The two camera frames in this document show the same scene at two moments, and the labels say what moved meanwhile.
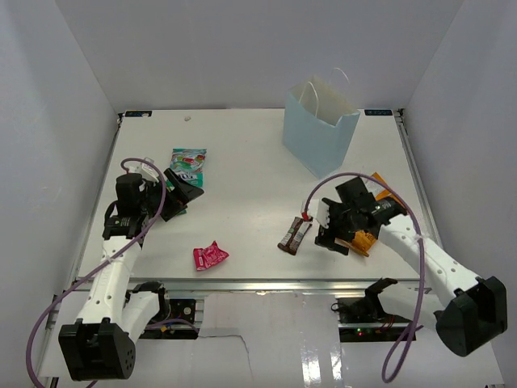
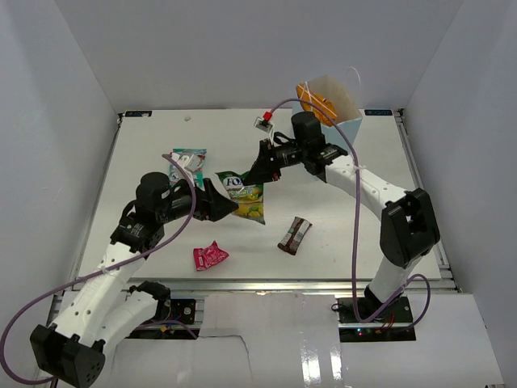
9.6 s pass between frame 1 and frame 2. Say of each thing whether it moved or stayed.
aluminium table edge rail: stayed
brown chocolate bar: stayed
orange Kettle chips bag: moved
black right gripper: moved
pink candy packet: stayed
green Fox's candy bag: stayed
